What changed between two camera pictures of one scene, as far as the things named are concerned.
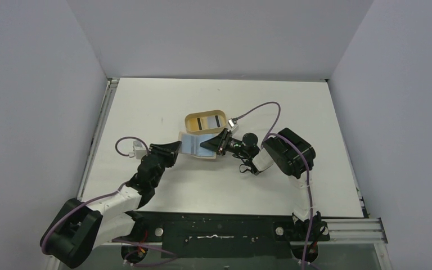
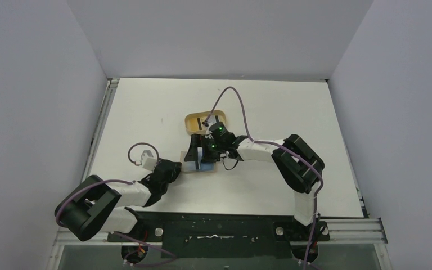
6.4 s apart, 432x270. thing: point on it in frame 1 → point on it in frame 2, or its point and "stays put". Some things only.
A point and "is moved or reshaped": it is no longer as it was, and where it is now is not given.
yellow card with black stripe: x=195 y=124 stays put
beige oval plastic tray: x=205 y=122 stays put
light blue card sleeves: x=190 y=144 is moved or reshaped
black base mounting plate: x=226 y=235 stays put
